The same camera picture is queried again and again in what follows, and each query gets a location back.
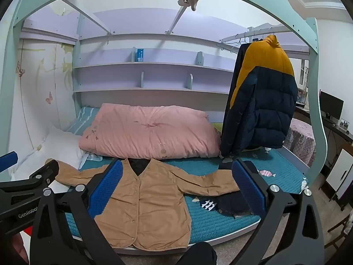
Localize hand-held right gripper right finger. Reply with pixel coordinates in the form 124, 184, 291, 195
232, 159, 326, 265

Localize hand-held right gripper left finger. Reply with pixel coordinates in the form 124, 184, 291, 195
29, 159, 124, 265

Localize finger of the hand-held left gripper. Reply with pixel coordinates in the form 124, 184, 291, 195
0, 151, 19, 175
0, 159, 60, 196

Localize tan button-up jacket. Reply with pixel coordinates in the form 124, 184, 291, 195
45, 158, 240, 250

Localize metal clothes rack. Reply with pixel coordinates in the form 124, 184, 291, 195
216, 23, 287, 53

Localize dark navy cloth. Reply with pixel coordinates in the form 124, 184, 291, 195
216, 190, 255, 219

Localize teal quilted bed cover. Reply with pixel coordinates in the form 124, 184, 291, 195
65, 146, 309, 245

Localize blue striped bed sheet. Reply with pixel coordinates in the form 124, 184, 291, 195
66, 106, 102, 136

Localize pink quilt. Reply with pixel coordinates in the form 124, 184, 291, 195
79, 103, 221, 160

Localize pink patterned bedspread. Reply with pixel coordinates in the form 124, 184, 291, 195
284, 118, 315, 166

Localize white butterfly wardrobe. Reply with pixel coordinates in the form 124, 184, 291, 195
11, 39, 75, 155

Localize navy and yellow puffer jacket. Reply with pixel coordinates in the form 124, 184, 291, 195
220, 34, 298, 158

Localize person's dark trousers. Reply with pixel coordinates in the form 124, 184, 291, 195
176, 241, 218, 265

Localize white cabinet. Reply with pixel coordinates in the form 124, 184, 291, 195
321, 144, 353, 207

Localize wooden chair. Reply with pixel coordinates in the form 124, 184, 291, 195
325, 212, 353, 252

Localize dark wooden desk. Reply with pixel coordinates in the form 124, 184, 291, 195
295, 106, 353, 150

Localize black computer monitor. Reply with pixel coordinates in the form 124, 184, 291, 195
319, 90, 344, 122

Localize mint green bunk bed frame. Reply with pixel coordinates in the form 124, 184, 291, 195
0, 0, 329, 188

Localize lavender wall shelf unit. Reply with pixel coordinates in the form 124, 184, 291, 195
73, 11, 249, 94

